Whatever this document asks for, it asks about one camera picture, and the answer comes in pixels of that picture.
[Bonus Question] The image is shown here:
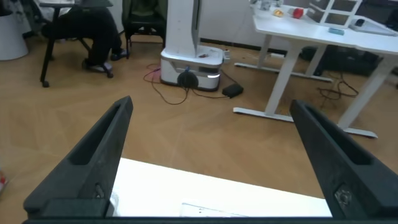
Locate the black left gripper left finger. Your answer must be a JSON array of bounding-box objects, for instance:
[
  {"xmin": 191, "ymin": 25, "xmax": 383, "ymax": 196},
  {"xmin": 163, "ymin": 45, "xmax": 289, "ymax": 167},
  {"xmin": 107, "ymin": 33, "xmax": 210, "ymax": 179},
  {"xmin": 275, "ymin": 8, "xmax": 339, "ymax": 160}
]
[{"xmin": 22, "ymin": 95, "xmax": 134, "ymax": 219}]

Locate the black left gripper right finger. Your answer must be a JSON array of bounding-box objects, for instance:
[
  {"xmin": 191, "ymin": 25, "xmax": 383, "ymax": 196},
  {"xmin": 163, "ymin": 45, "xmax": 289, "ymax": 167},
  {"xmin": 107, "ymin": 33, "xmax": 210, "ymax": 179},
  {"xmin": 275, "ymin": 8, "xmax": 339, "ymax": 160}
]
[{"xmin": 289, "ymin": 99, "xmax": 398, "ymax": 219}]

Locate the white standing desk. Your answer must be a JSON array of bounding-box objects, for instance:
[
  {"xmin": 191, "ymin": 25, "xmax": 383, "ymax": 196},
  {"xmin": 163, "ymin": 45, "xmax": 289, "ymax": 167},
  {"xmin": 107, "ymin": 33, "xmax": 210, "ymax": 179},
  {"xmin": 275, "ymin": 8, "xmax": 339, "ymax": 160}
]
[
  {"xmin": 233, "ymin": 2, "xmax": 357, "ymax": 123},
  {"xmin": 336, "ymin": 15, "xmax": 398, "ymax": 139}
]

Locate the black office chair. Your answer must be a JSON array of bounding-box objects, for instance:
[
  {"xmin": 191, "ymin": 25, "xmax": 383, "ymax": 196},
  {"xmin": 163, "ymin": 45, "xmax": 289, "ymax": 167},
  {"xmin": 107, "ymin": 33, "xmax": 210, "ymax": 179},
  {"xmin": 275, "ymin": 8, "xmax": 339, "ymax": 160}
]
[{"xmin": 38, "ymin": 0, "xmax": 114, "ymax": 88}]

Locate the seated man white shirt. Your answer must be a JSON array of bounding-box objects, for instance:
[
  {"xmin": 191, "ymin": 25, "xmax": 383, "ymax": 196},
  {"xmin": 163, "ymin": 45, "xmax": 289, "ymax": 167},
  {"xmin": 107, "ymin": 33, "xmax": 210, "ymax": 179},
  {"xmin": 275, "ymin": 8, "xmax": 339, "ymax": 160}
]
[{"xmin": 41, "ymin": 0, "xmax": 129, "ymax": 73}]

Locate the black power adapter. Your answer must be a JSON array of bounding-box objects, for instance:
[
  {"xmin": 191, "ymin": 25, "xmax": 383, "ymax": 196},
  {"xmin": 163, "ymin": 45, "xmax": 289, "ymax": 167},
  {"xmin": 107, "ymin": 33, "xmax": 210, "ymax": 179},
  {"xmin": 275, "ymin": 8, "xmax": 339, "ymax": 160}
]
[{"xmin": 221, "ymin": 83, "xmax": 244, "ymax": 99}]

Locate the grey flat tray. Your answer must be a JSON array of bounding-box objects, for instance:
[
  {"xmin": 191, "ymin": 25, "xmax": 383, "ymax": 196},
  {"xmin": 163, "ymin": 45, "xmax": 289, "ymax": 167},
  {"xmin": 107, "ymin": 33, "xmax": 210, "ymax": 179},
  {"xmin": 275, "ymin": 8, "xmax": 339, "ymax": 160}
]
[{"xmin": 348, "ymin": 16, "xmax": 398, "ymax": 38}]

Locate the white plant pot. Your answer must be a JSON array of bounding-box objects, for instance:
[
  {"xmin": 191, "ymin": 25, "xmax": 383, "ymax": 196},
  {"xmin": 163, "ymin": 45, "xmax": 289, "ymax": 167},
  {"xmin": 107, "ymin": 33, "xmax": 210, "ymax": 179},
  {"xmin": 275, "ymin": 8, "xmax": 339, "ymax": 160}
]
[{"xmin": 0, "ymin": 12, "xmax": 30, "ymax": 62}]

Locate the chair with green jacket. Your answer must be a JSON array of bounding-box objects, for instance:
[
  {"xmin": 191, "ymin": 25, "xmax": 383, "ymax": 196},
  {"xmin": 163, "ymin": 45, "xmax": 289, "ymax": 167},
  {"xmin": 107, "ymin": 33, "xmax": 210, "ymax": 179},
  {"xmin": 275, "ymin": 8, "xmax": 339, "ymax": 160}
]
[{"xmin": 121, "ymin": 0, "xmax": 169, "ymax": 60}]

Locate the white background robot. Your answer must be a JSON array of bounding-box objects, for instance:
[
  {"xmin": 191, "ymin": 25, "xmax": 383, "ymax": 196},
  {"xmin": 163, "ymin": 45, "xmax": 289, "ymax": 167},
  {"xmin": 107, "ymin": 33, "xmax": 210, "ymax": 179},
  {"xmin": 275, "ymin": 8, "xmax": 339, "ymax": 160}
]
[{"xmin": 159, "ymin": 0, "xmax": 225, "ymax": 92}]

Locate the white drawer organizer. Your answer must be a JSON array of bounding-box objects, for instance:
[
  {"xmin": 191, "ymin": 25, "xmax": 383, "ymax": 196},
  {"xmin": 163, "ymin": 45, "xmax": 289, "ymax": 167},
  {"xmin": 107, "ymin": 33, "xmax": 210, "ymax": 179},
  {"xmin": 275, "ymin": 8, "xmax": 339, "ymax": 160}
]
[{"xmin": 305, "ymin": 0, "xmax": 363, "ymax": 30}]

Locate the black floor cable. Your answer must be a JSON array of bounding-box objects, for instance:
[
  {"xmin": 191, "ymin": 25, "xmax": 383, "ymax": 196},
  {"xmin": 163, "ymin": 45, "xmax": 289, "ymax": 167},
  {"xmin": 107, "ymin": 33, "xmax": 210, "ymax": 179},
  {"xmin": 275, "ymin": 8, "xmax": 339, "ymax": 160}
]
[
  {"xmin": 317, "ymin": 70, "xmax": 360, "ymax": 101},
  {"xmin": 142, "ymin": 63, "xmax": 231, "ymax": 106}
]

